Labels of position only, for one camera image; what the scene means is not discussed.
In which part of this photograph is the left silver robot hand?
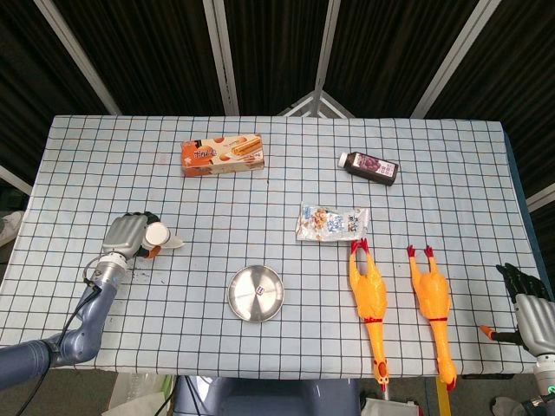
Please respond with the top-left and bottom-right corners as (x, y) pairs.
(102, 211), (163, 262)

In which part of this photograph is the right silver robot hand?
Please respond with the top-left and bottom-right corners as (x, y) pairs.
(480, 262), (555, 356)

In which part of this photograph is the white paper cup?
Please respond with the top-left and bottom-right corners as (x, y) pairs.
(145, 221), (186, 250)

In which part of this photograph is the round metal plate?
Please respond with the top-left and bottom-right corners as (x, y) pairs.
(226, 264), (286, 324)

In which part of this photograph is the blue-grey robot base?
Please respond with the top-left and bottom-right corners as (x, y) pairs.
(173, 375), (362, 416)

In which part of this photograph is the grey sneaker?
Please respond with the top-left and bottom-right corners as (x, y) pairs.
(492, 397), (526, 416)
(0, 211), (25, 248)

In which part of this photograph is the yellow rubber chicken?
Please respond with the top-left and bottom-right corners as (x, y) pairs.
(406, 244), (458, 393)
(349, 237), (388, 393)

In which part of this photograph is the orange biscuit box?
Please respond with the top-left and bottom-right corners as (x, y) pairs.
(180, 133), (266, 179)

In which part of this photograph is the blue checkered tablecloth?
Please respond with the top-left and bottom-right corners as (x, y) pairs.
(0, 114), (548, 381)

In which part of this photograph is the clear plastic bag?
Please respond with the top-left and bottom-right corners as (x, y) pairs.
(103, 371), (175, 416)

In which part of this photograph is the white bag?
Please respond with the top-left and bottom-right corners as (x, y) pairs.
(362, 396), (421, 416)

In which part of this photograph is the crumpled snack bag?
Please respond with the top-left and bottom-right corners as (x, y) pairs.
(296, 202), (370, 244)

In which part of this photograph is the dark juice bottle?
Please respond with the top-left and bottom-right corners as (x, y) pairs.
(336, 151), (401, 187)

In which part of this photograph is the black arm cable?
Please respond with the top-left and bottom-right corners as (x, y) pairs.
(16, 255), (106, 416)

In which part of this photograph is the yellow post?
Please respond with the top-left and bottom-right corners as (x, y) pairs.
(435, 376), (453, 416)

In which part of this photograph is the white aluminium frame beam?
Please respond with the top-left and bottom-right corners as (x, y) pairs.
(34, 0), (123, 116)
(202, 0), (241, 116)
(409, 0), (496, 119)
(0, 164), (34, 197)
(311, 0), (343, 94)
(526, 184), (555, 213)

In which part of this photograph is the triangular white frame bracket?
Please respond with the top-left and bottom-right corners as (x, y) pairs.
(277, 89), (357, 118)

